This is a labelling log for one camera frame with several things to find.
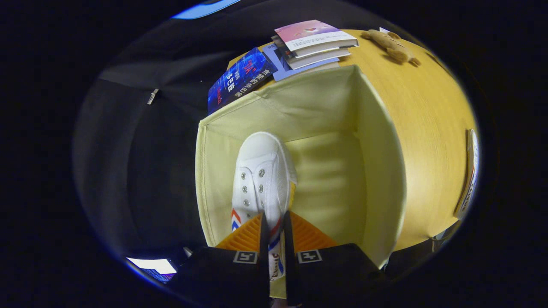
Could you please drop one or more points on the computer monitor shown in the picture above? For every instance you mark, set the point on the computer monitor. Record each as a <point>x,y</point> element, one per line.
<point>154,267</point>

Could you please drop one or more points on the silver metal clip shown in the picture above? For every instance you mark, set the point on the silver metal clip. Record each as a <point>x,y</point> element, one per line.
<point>153,96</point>

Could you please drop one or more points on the pink cover book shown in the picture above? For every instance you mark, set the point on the pink cover book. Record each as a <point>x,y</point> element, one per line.
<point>312,34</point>

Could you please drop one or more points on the dark blue book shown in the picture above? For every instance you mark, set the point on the dark blue book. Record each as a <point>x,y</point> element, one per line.
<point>239,81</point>

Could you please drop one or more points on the grey cover book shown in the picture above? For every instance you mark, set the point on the grey cover book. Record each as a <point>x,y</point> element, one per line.
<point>317,60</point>

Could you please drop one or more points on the white canvas shoe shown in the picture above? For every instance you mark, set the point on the white canvas shoe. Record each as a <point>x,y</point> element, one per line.
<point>471,171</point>
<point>261,171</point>

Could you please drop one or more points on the brown plush toy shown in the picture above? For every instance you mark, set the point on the brown plush toy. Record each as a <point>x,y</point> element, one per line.
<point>391,45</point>

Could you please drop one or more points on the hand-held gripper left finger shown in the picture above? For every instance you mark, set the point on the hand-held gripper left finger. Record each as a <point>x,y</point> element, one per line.
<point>264,273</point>

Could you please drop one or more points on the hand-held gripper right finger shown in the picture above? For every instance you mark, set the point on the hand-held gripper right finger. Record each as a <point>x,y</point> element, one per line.
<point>290,273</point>

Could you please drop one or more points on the cream fabric storage box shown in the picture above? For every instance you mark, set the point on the cream fabric storage box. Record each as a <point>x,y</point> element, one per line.
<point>334,179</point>

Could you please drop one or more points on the light blue book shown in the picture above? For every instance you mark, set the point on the light blue book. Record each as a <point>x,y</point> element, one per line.
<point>282,72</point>

